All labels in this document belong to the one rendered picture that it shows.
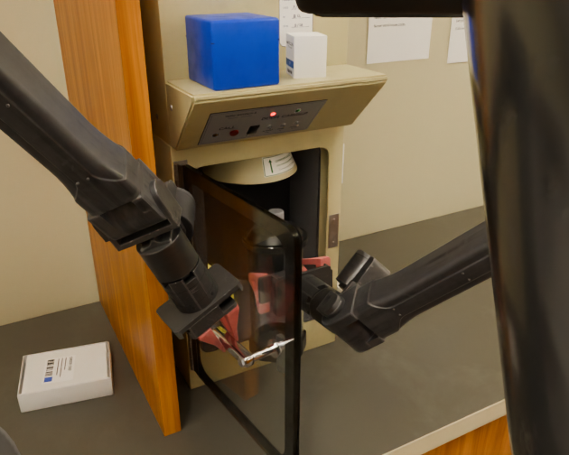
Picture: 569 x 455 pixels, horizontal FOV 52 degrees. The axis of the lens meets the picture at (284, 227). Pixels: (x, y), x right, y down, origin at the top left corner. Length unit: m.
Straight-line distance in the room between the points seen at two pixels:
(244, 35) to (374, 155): 0.94
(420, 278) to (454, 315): 0.66
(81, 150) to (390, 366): 0.81
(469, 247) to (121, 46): 0.48
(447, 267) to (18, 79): 0.49
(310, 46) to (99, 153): 0.41
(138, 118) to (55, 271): 0.70
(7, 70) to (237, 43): 0.36
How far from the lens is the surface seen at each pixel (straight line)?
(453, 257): 0.71
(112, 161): 0.61
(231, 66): 0.81
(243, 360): 0.77
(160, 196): 0.65
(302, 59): 0.89
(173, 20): 0.89
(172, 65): 0.90
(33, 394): 1.15
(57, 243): 1.40
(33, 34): 1.29
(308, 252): 1.18
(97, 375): 1.15
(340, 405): 1.10
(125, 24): 0.78
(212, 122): 0.85
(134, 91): 0.79
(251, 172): 1.02
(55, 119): 0.56
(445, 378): 1.20
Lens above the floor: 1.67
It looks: 25 degrees down
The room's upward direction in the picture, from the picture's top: straight up
